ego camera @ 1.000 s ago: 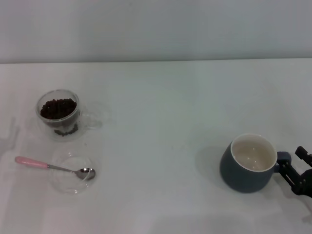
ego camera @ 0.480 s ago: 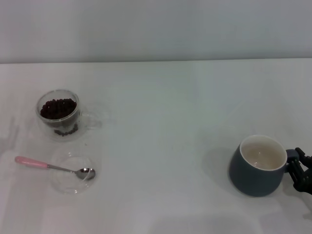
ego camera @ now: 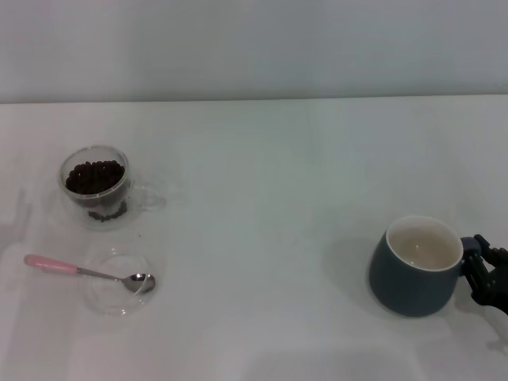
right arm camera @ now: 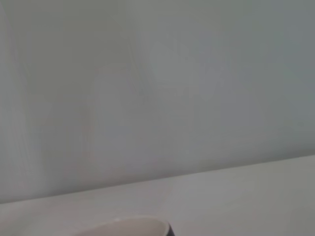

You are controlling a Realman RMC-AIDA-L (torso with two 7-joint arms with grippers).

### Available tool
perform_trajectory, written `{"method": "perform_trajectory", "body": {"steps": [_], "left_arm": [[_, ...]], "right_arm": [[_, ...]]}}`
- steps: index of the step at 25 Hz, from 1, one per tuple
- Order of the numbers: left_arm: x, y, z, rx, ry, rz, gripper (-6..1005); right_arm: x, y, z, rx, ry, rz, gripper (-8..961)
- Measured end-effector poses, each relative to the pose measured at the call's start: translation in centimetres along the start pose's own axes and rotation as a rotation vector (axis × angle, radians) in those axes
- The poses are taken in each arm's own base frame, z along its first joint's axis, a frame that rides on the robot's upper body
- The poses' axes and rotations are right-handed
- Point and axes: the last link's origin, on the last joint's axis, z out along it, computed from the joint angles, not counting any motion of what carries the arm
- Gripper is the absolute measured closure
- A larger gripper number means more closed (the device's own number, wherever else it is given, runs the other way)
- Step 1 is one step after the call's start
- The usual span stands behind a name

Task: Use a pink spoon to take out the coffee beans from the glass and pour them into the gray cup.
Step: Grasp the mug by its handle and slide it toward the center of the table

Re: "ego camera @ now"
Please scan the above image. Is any clear glass saucer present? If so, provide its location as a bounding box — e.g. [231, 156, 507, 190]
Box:
[83, 248, 166, 318]

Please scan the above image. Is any dark coffee beans heap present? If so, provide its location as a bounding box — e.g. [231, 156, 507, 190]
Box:
[65, 160, 128, 221]

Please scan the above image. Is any clear double-wall glass cup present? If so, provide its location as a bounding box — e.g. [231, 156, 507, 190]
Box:
[58, 145, 167, 233]

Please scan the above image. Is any pink-handled metal spoon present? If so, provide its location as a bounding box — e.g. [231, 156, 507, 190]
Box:
[23, 254, 157, 295]

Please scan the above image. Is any dark blue ceramic mug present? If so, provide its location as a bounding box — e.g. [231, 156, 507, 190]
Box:
[368, 215, 483, 318]

